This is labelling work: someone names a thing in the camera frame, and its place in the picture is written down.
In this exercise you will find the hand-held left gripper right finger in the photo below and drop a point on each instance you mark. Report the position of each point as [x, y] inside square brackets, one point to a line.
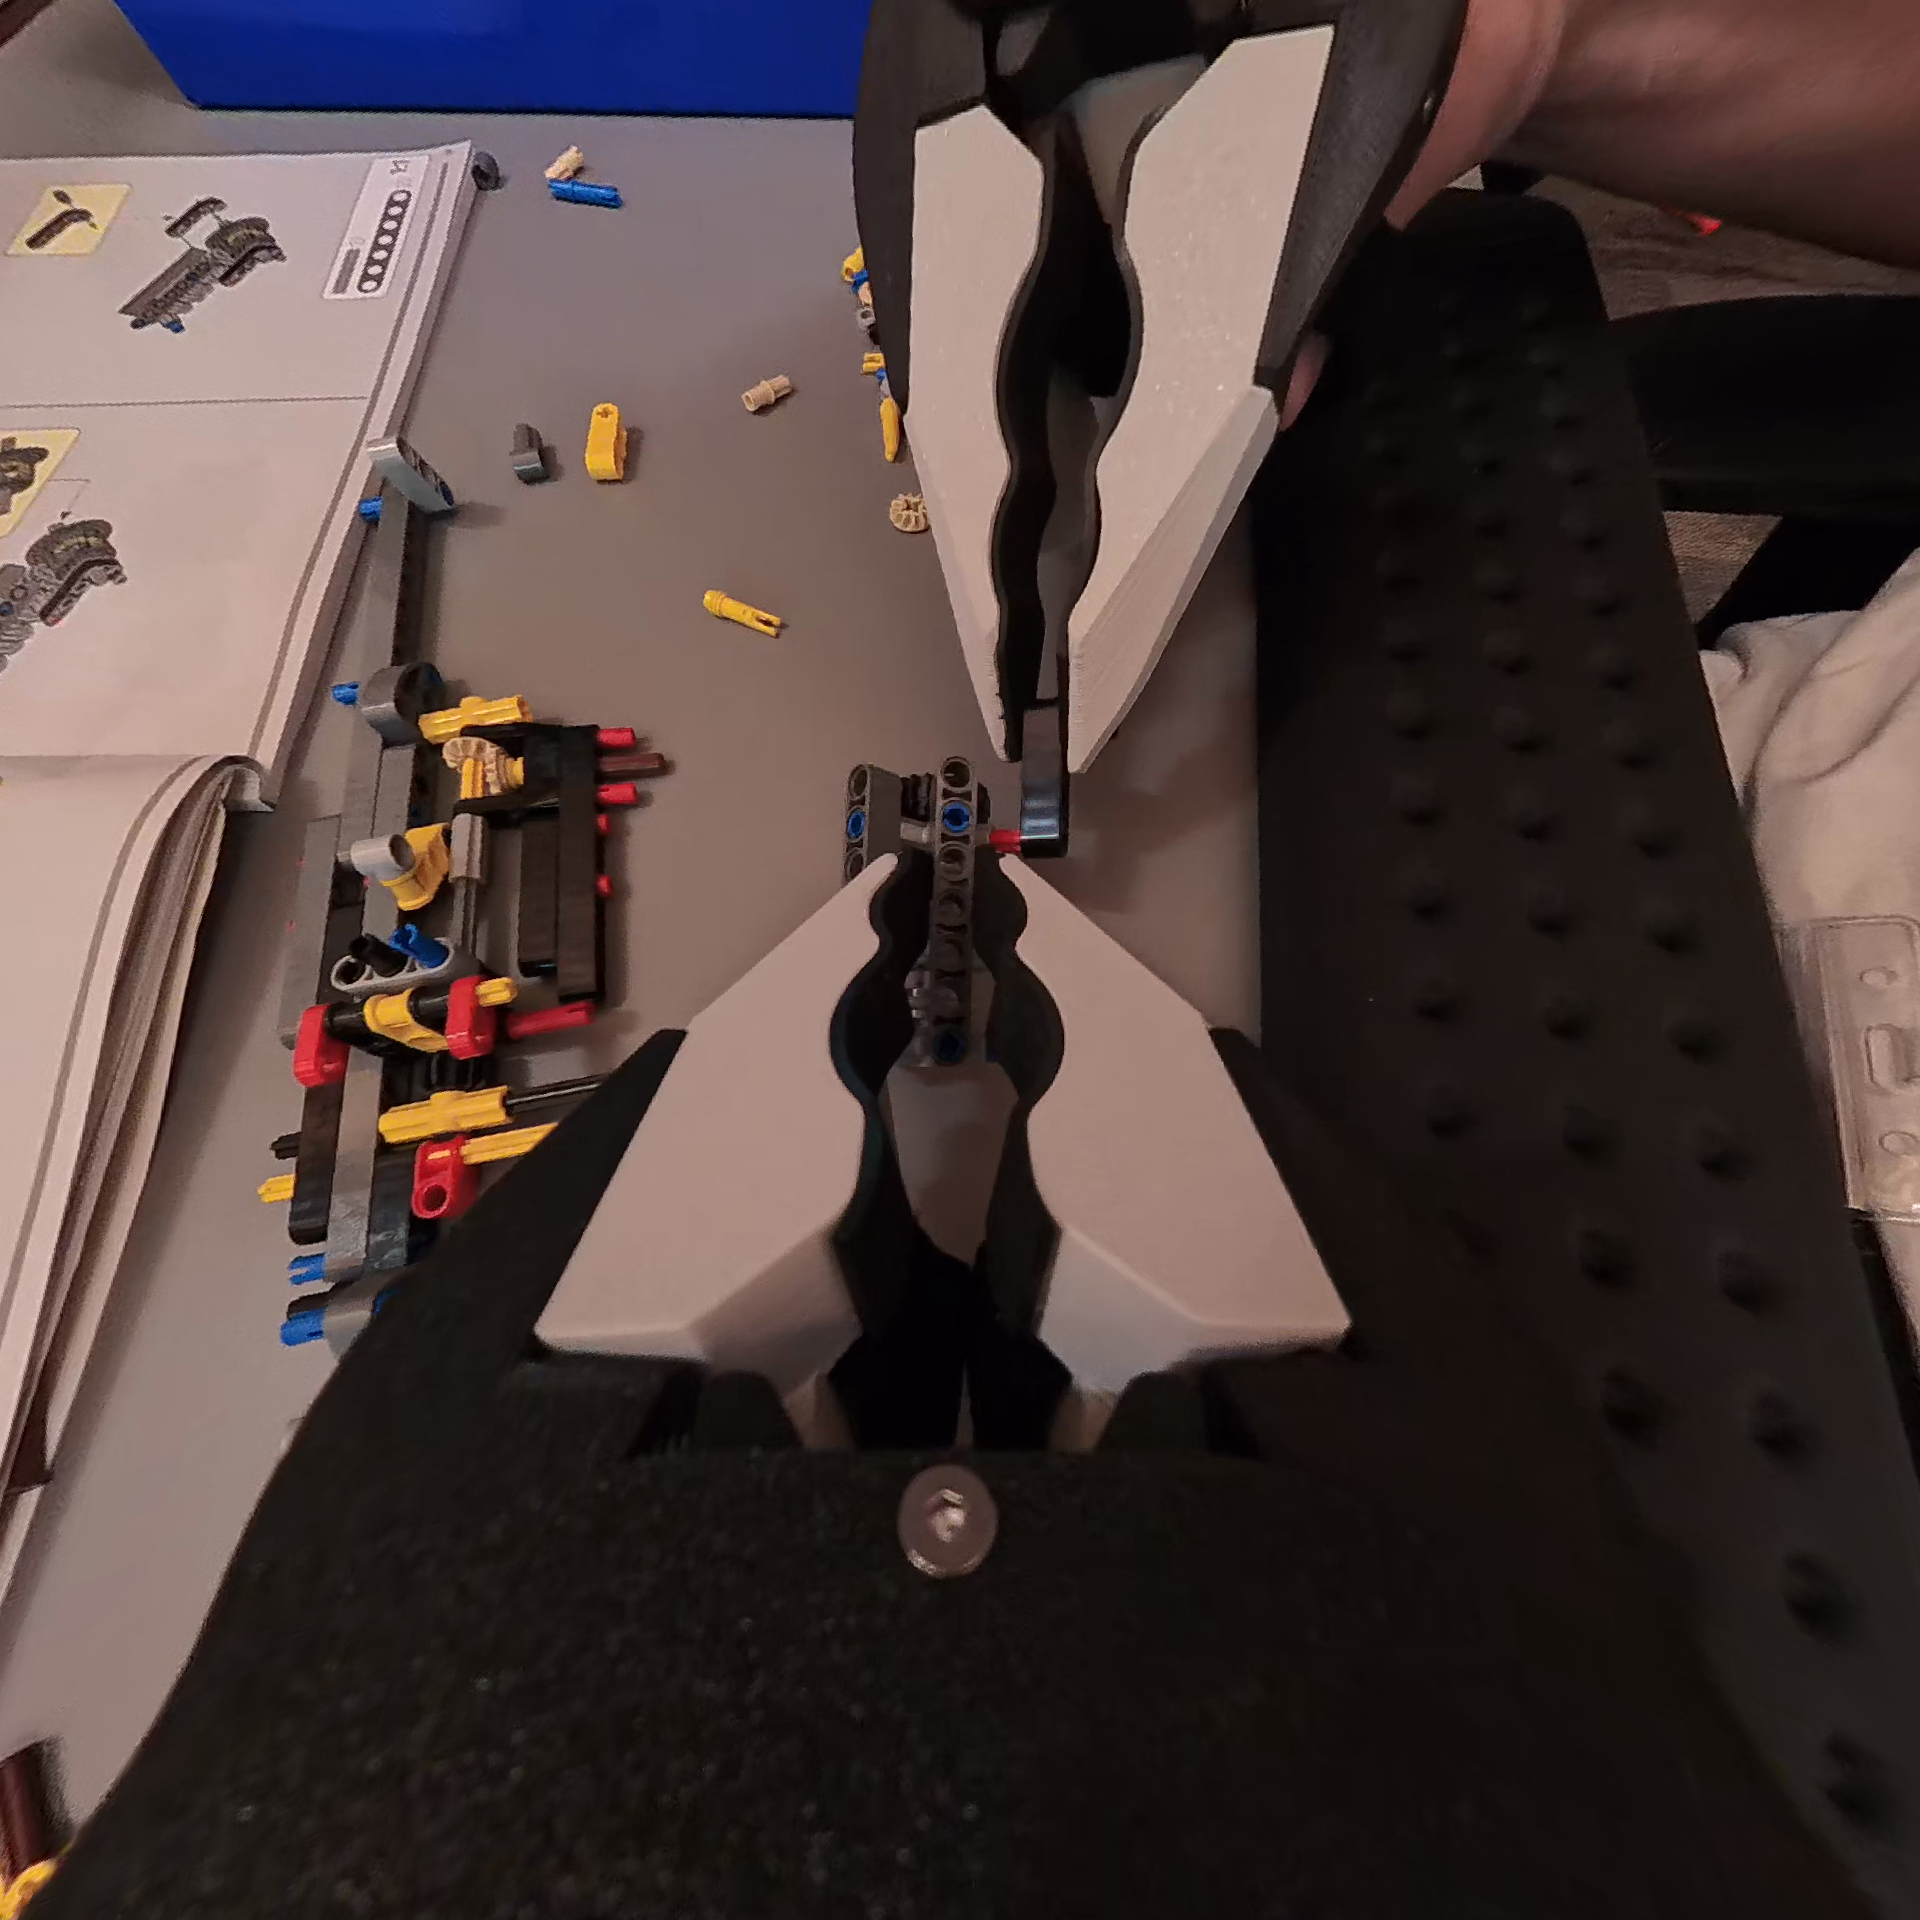
[1186, 1188]

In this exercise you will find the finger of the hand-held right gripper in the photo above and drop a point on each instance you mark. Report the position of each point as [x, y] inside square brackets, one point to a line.
[960, 378]
[1201, 301]

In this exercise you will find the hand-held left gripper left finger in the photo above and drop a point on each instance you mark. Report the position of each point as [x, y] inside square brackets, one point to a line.
[719, 1188]

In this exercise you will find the pile of lego pins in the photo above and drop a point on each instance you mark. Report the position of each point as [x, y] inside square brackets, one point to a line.
[874, 361]

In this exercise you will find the lego chassis assembly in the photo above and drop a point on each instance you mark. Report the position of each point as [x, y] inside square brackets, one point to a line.
[451, 976]

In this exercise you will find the small lego beam assembly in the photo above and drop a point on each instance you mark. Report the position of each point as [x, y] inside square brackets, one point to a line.
[950, 899]

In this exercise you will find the yellow lego pin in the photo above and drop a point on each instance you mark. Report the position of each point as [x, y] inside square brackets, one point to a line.
[741, 612]

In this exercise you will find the yellow three-hole lego beam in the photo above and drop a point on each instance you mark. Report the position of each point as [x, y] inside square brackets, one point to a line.
[604, 441]

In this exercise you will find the blue lego pin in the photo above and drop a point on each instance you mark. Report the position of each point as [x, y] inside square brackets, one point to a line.
[585, 195]

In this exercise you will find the dark grey lego connector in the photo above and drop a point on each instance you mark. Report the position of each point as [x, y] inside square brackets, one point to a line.
[526, 451]

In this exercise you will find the brown lego axle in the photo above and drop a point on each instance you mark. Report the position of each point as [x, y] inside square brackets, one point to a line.
[19, 1801]

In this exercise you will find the yellow lego connector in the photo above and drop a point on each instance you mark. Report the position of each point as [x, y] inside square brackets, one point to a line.
[30, 1883]

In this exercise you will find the person's right hand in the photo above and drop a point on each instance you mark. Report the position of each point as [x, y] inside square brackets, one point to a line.
[1500, 76]

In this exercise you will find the blue plastic bin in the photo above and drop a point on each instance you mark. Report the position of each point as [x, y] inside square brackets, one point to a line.
[523, 53]

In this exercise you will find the clear badge holder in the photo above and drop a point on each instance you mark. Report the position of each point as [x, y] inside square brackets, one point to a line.
[1860, 1050]

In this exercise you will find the instruction booklet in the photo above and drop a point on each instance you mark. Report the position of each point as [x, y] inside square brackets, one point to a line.
[181, 525]

